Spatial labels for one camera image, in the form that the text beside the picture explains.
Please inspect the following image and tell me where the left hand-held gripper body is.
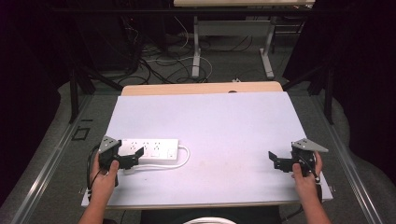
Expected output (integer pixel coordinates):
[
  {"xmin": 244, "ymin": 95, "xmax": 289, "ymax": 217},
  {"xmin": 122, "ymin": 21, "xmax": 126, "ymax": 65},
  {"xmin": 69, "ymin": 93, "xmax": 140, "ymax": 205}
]
[{"xmin": 98, "ymin": 135, "xmax": 122, "ymax": 171}]

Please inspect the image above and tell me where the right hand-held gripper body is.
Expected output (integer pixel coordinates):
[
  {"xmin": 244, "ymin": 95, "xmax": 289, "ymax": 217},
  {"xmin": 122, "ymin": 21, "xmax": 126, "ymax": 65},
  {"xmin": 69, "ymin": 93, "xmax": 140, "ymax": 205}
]
[{"xmin": 290, "ymin": 138, "xmax": 330, "ymax": 177}]

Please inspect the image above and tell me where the white power strip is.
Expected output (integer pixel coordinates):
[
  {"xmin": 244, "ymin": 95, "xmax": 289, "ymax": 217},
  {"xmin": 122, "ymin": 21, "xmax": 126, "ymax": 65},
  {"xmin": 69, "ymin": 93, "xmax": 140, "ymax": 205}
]
[{"xmin": 119, "ymin": 138, "xmax": 180, "ymax": 161}]

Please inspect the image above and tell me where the white power strip cable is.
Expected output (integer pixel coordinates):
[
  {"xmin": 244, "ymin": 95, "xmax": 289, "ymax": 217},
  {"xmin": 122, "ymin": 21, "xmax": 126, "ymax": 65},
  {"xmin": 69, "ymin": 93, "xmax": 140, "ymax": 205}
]
[{"xmin": 123, "ymin": 145, "xmax": 191, "ymax": 175}]

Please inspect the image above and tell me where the person's right hand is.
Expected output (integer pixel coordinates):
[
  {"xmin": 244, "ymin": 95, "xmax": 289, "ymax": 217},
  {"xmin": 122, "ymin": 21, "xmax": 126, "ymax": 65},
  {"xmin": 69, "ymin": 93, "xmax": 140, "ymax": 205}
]
[{"xmin": 290, "ymin": 151, "xmax": 323, "ymax": 203}]

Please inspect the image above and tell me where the person's left hand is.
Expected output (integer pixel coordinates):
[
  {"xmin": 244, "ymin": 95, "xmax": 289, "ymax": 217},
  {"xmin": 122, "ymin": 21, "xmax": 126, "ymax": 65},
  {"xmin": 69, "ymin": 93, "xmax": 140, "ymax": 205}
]
[{"xmin": 90, "ymin": 159, "xmax": 120, "ymax": 202}]

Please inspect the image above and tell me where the black metal stand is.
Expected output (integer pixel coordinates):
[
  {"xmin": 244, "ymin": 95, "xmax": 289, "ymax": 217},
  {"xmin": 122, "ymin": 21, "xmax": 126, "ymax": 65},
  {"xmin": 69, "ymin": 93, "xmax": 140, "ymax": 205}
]
[
  {"xmin": 68, "ymin": 64, "xmax": 124, "ymax": 124},
  {"xmin": 281, "ymin": 60, "xmax": 336, "ymax": 126}
]

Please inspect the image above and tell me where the white table cover board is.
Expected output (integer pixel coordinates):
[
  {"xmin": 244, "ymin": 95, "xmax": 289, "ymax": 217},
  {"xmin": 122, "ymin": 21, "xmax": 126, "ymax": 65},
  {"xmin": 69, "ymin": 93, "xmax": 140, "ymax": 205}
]
[{"xmin": 81, "ymin": 91, "xmax": 334, "ymax": 209}]

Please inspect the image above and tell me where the wooden table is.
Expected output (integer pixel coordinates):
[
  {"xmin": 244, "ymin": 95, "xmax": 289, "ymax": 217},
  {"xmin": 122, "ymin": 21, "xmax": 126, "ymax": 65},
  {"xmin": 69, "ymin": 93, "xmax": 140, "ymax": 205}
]
[{"xmin": 120, "ymin": 81, "xmax": 284, "ymax": 97}]

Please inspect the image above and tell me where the white round object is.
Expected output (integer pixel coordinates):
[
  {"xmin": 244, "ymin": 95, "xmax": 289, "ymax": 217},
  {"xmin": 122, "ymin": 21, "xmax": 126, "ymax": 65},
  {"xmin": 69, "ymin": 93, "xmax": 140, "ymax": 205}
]
[{"xmin": 182, "ymin": 217, "xmax": 237, "ymax": 224}]

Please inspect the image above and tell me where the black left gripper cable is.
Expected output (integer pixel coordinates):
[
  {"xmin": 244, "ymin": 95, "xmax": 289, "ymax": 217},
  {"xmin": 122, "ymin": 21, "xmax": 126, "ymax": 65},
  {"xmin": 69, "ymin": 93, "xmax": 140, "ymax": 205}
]
[{"xmin": 86, "ymin": 144, "xmax": 103, "ymax": 200}]

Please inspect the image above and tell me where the black floor socket frame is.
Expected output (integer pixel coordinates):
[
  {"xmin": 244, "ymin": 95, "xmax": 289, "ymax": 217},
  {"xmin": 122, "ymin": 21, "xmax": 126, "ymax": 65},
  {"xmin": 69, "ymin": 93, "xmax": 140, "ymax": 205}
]
[{"xmin": 71, "ymin": 125, "xmax": 92, "ymax": 142}]

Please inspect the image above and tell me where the aluminium floor rail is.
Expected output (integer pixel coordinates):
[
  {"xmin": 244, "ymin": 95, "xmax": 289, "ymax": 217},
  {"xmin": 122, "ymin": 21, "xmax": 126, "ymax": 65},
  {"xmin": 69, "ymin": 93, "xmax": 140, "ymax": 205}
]
[
  {"xmin": 10, "ymin": 94, "xmax": 94, "ymax": 224},
  {"xmin": 311, "ymin": 92, "xmax": 385, "ymax": 224}
]

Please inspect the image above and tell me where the black floor cables bundle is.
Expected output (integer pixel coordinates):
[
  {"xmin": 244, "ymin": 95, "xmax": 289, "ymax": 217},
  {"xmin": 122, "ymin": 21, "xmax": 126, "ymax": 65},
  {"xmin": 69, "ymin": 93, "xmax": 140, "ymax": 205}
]
[{"xmin": 120, "ymin": 17, "xmax": 253, "ymax": 86}]

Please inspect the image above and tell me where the white floor cable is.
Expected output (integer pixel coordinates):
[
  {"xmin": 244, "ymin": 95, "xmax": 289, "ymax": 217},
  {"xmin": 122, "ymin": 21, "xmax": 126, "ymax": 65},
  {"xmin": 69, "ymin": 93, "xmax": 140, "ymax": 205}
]
[{"xmin": 145, "ymin": 17, "xmax": 214, "ymax": 82}]

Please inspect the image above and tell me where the white metal frame desk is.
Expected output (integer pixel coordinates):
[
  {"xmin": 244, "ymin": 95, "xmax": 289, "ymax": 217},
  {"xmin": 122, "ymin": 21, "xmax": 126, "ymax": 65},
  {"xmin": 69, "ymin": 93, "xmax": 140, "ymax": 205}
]
[{"xmin": 173, "ymin": 0, "xmax": 317, "ymax": 80}]

